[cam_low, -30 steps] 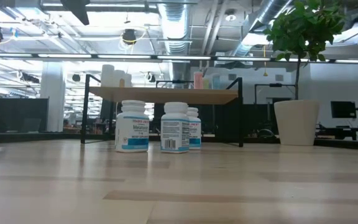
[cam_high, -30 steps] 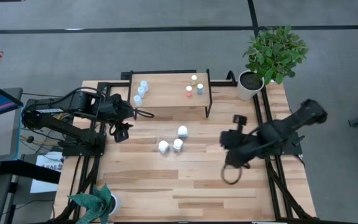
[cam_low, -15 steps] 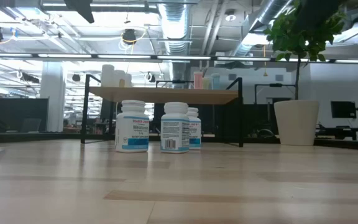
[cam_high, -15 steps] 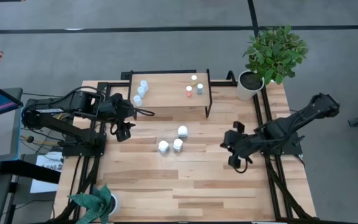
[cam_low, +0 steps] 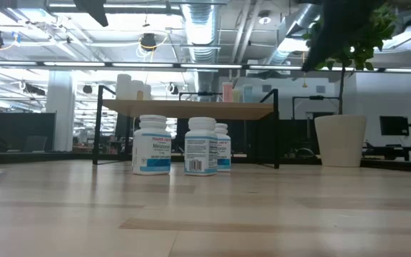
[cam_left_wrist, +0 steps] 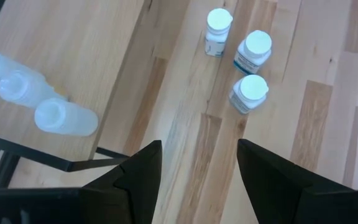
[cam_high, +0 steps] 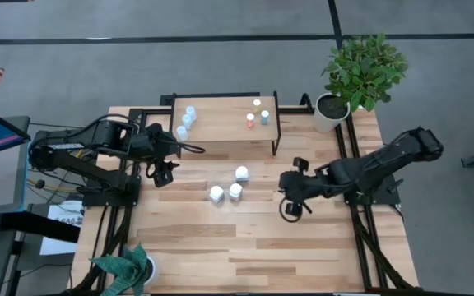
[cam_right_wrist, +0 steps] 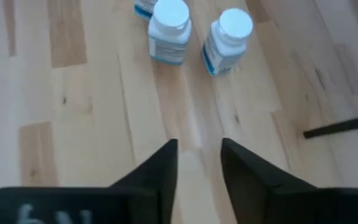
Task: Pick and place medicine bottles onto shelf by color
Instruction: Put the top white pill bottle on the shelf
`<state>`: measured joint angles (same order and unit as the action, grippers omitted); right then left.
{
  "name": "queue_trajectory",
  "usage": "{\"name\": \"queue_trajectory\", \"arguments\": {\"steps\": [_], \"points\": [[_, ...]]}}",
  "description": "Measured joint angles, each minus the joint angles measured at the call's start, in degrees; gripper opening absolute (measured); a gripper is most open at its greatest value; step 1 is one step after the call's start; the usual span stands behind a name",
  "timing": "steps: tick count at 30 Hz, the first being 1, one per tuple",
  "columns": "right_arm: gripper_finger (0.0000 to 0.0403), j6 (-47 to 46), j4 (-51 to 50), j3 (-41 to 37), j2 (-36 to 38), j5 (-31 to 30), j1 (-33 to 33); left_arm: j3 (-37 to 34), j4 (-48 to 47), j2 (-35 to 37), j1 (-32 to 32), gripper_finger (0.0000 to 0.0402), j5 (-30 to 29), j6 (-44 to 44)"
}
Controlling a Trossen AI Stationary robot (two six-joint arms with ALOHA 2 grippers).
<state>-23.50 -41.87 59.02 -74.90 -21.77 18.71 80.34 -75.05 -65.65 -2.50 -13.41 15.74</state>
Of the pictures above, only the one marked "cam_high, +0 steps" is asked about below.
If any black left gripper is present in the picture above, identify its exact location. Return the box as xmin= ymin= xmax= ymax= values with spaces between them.
xmin=137 ymin=122 xmax=181 ymax=189

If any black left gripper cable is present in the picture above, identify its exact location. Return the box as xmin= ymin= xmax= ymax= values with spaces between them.
xmin=177 ymin=141 xmax=207 ymax=155

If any white melatonin supplement bottle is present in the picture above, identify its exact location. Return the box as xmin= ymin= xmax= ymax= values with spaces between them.
xmin=209 ymin=185 xmax=225 ymax=204
xmin=235 ymin=164 xmax=250 ymax=183
xmin=228 ymin=183 xmax=244 ymax=202

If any green plant in white pot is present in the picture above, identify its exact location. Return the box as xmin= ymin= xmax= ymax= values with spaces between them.
xmin=313 ymin=32 xmax=410 ymax=134

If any white paper sheet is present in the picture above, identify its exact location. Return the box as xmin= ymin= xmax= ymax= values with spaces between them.
xmin=39 ymin=200 xmax=86 ymax=257

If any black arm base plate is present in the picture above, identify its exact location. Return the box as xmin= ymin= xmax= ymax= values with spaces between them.
xmin=81 ymin=176 xmax=142 ymax=207
xmin=341 ymin=173 xmax=402 ymax=206

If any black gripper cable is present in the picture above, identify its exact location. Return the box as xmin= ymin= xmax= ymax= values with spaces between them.
xmin=177 ymin=141 xmax=207 ymax=155
xmin=278 ymin=196 xmax=314 ymax=224

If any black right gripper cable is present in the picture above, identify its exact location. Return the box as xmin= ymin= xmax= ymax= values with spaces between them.
xmin=278 ymin=196 xmax=314 ymax=224

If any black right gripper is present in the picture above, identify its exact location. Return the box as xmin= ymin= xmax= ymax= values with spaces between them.
xmin=278 ymin=157 xmax=332 ymax=219

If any wooden shelf black metal frame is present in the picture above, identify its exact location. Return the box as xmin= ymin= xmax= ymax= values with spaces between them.
xmin=167 ymin=90 xmax=282 ymax=160

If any teal plant in white pot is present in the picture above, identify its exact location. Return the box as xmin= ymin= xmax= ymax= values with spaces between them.
xmin=89 ymin=242 xmax=160 ymax=296

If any black aluminium table frame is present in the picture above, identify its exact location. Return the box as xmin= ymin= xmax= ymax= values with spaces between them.
xmin=70 ymin=92 xmax=421 ymax=296

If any yellow cable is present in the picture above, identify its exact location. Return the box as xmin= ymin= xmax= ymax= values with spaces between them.
xmin=26 ymin=177 xmax=82 ymax=194

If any black stand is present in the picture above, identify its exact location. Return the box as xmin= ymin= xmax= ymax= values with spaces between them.
xmin=0 ymin=209 xmax=81 ymax=296

